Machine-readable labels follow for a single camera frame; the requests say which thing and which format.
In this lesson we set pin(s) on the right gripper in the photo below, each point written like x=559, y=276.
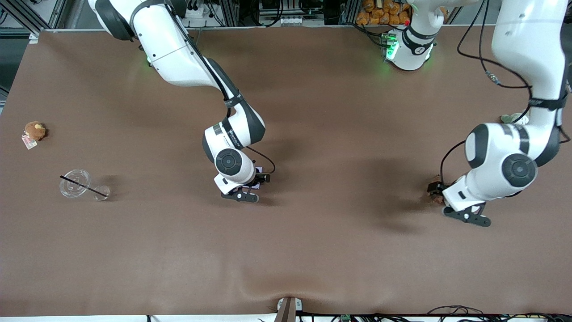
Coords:
x=260, y=179

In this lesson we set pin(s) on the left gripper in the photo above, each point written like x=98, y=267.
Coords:
x=438, y=187

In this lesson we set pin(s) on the small lion statue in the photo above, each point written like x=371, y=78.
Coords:
x=435, y=200

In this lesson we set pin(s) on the lilac flip phone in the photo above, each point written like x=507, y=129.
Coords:
x=260, y=169

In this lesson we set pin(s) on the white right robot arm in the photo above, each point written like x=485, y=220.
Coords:
x=178, y=58

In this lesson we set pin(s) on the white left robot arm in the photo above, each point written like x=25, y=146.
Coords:
x=491, y=147

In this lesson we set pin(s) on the large table cover sheet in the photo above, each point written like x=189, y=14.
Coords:
x=286, y=259

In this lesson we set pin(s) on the grey green plush creature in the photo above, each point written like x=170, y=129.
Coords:
x=509, y=118

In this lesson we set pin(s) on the white power strip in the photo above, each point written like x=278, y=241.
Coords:
x=290, y=20
x=199, y=13

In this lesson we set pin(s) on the black drinking straw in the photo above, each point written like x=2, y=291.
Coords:
x=78, y=184

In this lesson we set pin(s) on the pile of orange plush toys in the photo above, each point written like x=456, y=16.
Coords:
x=380, y=11

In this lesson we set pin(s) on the clear plastic cup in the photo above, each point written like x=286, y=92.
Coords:
x=71, y=188

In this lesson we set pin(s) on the brown plush toy with tag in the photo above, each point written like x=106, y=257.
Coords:
x=35, y=130

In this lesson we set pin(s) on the front camera stand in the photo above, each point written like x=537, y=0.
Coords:
x=287, y=309

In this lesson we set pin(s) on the aluminium frame strut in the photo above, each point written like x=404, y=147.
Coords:
x=29, y=24

